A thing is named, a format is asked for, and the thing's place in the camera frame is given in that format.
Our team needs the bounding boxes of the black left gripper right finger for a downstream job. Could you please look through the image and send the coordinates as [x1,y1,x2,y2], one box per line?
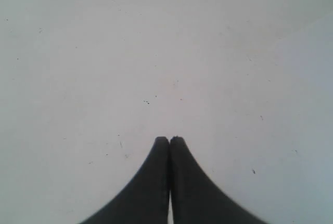
[170,136,263,224]

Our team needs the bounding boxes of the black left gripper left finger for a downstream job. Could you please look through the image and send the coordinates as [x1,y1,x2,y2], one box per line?
[83,136,170,223]

